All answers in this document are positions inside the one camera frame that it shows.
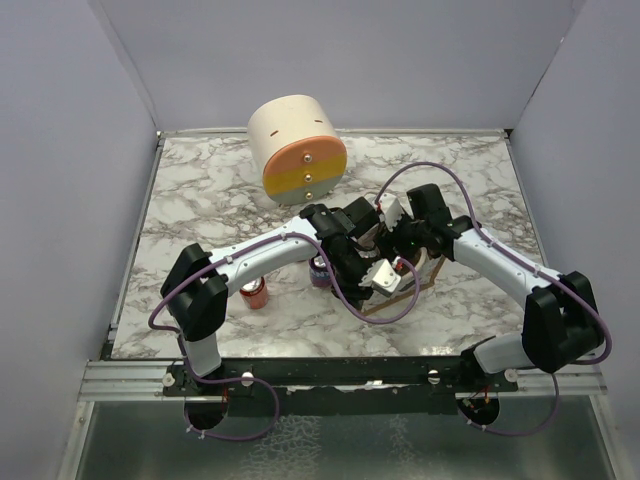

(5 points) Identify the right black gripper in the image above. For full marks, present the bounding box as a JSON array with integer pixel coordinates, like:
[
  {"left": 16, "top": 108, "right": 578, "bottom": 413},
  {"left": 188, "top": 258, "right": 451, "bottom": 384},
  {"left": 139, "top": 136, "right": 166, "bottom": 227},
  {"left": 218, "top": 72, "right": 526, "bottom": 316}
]
[{"left": 374, "top": 205, "right": 430, "bottom": 262}]

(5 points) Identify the purple Fanta can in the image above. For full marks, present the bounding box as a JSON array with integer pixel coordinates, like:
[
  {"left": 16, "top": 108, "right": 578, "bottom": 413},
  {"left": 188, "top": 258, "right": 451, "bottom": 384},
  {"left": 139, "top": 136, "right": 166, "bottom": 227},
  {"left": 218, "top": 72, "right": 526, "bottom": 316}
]
[{"left": 308, "top": 256, "right": 332, "bottom": 288}]

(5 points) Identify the burlap canvas tote bag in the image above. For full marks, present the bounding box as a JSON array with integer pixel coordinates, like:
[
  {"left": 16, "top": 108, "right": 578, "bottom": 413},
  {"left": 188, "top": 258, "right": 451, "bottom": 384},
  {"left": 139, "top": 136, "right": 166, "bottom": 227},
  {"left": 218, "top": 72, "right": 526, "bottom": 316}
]
[{"left": 352, "top": 224, "right": 445, "bottom": 315}]

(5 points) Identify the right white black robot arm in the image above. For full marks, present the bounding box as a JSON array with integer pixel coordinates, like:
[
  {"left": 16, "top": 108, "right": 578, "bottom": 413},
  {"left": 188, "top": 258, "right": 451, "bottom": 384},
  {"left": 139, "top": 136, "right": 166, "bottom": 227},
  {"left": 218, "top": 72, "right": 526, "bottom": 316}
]
[{"left": 374, "top": 184, "right": 604, "bottom": 391}]

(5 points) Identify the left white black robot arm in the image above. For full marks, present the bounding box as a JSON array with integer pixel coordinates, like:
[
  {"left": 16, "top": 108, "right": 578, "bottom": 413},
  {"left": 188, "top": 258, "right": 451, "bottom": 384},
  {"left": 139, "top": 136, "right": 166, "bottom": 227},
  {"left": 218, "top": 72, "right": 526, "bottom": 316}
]
[{"left": 160, "top": 198, "right": 400, "bottom": 395}]

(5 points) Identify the red cola can left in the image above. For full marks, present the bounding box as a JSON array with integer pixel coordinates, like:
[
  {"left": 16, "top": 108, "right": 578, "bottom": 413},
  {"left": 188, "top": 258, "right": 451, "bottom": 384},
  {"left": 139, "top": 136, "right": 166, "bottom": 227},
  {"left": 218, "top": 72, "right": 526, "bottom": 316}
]
[{"left": 240, "top": 277, "right": 269, "bottom": 310}]

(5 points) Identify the beige cylindrical drawer unit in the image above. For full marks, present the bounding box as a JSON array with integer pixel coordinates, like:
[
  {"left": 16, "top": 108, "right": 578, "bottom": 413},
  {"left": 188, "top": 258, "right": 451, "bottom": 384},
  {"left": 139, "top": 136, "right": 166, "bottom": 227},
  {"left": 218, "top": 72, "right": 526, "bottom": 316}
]
[{"left": 247, "top": 94, "right": 347, "bottom": 205}]

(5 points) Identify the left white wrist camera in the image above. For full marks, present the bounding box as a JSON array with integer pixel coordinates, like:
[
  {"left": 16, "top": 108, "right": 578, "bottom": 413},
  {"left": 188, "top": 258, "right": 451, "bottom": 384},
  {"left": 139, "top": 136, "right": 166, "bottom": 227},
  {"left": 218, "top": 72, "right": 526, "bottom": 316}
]
[{"left": 359, "top": 259, "right": 402, "bottom": 297}]

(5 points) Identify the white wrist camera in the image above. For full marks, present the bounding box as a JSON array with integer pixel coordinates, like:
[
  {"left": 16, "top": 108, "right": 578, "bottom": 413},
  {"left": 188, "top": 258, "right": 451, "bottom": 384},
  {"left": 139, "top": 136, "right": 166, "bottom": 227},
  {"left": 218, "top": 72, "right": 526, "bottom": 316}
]
[
  {"left": 359, "top": 259, "right": 402, "bottom": 297},
  {"left": 376, "top": 193, "right": 405, "bottom": 232}
]

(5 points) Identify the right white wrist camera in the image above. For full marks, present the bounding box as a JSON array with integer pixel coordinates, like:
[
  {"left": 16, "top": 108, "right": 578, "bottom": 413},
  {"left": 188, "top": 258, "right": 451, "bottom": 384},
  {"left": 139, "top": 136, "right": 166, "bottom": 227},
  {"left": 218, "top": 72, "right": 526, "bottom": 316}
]
[{"left": 376, "top": 193, "right": 405, "bottom": 232}]

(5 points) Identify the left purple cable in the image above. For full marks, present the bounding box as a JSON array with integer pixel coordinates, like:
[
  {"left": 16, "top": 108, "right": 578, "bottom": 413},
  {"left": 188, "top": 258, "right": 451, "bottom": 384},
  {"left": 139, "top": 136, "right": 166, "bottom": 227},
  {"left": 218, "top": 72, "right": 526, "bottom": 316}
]
[{"left": 149, "top": 234, "right": 420, "bottom": 442}]

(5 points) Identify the purple cable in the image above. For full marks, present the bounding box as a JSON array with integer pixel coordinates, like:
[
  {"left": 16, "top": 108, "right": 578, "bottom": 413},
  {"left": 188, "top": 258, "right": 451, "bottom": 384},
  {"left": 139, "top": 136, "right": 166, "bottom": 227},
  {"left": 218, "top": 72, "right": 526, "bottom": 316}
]
[
  {"left": 377, "top": 162, "right": 614, "bottom": 439},
  {"left": 149, "top": 234, "right": 420, "bottom": 442}
]

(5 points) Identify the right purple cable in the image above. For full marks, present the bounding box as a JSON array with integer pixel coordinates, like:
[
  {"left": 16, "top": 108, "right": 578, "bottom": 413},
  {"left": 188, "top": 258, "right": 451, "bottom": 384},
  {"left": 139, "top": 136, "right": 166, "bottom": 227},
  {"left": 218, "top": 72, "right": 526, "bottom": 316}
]
[{"left": 377, "top": 162, "right": 614, "bottom": 439}]

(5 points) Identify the aluminium frame rail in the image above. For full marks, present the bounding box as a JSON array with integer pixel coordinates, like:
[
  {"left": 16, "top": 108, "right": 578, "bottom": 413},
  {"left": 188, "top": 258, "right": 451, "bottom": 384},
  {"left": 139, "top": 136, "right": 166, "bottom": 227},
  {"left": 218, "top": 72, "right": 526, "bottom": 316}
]
[{"left": 78, "top": 360, "right": 184, "bottom": 402}]

